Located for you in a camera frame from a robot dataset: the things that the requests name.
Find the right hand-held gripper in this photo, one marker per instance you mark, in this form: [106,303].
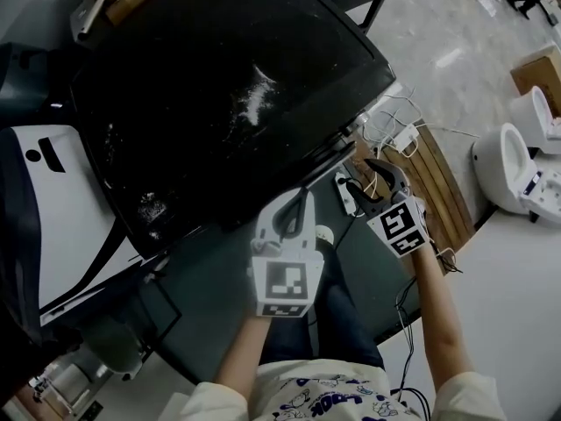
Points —
[401,226]

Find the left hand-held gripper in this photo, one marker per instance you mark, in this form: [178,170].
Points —
[285,279]

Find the person's right forearm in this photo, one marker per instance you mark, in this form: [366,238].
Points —
[442,314]

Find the person's left forearm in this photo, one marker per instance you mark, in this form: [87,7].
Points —
[245,349]

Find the black glass-top machine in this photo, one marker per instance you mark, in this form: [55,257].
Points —
[197,103]

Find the white power strip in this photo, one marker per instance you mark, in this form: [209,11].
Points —
[346,195]

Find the white shoe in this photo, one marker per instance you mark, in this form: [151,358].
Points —
[325,235]

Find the white power adapter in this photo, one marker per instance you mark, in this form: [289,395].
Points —
[406,137]

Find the wooden slatted platform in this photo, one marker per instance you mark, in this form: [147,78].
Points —
[442,191]

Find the dark green round mat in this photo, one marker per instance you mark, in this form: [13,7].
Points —
[372,279]

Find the dark blue jeans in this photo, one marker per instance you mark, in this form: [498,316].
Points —
[342,323]

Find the white toilet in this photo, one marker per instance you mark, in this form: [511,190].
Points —
[530,116]
[495,169]

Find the printed white shirt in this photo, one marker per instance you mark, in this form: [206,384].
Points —
[333,393]

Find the brown cardboard box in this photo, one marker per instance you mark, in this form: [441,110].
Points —
[539,70]

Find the white ceramic fixture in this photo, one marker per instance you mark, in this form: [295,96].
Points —
[114,349]

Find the white and black appliance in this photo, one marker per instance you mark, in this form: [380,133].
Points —
[57,217]

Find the pale tube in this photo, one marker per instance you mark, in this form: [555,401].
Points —
[98,7]

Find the black metal frame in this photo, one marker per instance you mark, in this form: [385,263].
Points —
[173,318]

